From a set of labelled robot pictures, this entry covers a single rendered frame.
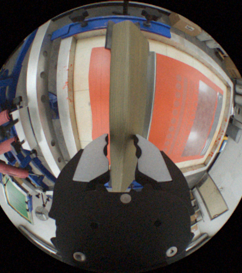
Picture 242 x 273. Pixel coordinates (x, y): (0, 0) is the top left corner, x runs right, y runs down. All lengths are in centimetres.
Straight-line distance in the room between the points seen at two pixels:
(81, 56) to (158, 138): 36
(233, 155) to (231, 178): 77
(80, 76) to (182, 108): 33
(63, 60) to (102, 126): 23
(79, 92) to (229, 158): 396
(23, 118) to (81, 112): 18
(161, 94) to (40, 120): 34
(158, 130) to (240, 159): 361
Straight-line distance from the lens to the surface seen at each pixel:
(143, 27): 29
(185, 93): 33
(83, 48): 31
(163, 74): 29
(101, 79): 25
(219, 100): 53
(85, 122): 28
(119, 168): 15
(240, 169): 382
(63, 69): 27
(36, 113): 27
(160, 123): 29
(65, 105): 26
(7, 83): 67
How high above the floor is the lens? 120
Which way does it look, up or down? 62 degrees down
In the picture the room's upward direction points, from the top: 180 degrees clockwise
